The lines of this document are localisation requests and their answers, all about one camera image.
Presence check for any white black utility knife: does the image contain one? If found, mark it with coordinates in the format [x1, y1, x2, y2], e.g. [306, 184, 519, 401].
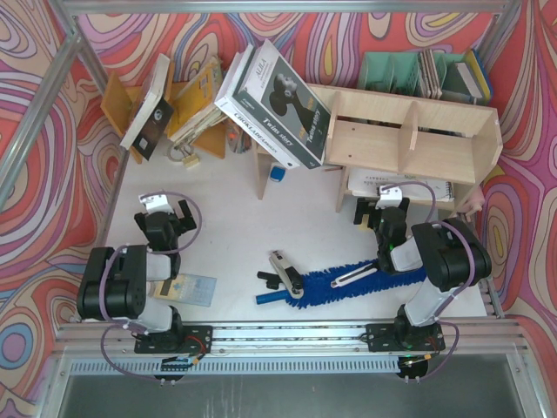
[331, 263, 378, 288]

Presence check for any blue microfiber duster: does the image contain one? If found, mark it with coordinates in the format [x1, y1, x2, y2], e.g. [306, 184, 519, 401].
[256, 260, 426, 309]

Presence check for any white black stapler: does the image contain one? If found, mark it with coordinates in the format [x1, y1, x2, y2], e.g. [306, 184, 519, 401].
[269, 251, 304, 299]

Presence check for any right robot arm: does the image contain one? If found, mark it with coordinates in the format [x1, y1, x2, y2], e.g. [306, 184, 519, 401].
[354, 198, 492, 352]

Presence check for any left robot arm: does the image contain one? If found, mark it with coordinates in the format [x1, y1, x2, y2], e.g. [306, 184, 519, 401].
[77, 193, 202, 354]

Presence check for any light wooden bookshelf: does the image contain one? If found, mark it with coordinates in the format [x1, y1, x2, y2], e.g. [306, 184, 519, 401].
[254, 83, 504, 229]

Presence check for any white spiral notebook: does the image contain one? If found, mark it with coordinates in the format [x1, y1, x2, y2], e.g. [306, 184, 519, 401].
[347, 167, 455, 202]

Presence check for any blue yellow calculator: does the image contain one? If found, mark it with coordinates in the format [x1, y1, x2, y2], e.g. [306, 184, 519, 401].
[148, 274, 217, 307]

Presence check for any pink pig figurine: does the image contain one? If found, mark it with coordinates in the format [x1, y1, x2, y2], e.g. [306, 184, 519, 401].
[457, 186, 485, 222]

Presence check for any blue white eraser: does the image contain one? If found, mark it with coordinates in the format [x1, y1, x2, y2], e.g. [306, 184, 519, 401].
[269, 165, 286, 183]

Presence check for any white black paperback book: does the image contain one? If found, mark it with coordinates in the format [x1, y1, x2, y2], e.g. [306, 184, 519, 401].
[120, 54, 174, 160]

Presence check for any pencil cup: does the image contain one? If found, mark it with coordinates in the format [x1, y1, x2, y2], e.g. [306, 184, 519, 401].
[226, 125, 252, 154]

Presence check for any black small tool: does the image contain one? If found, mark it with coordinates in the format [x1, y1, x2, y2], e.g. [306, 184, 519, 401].
[257, 271, 283, 290]

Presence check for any yellow book stack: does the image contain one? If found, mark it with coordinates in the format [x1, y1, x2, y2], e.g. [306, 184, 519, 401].
[168, 56, 225, 145]

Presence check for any white Chokladfabriken book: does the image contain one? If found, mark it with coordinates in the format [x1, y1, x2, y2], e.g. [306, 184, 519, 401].
[214, 44, 300, 169]

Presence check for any green desk organizer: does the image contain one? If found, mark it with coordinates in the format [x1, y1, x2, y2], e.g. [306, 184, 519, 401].
[357, 51, 483, 105]

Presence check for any black white Twins story book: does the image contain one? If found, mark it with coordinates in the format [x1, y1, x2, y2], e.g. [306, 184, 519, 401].
[232, 40, 331, 169]

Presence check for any blue covered book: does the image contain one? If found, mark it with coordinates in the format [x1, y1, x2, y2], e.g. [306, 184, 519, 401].
[462, 49, 493, 105]

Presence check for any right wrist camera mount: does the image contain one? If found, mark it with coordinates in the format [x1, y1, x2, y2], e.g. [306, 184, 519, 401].
[376, 185, 403, 209]

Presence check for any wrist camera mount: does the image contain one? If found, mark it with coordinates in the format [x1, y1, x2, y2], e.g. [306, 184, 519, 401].
[376, 185, 403, 209]
[138, 192, 174, 214]

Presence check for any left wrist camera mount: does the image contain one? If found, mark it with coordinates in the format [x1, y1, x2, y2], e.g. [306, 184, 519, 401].
[138, 192, 174, 214]

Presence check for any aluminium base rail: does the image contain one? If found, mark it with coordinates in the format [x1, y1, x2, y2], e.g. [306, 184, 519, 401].
[54, 316, 528, 357]

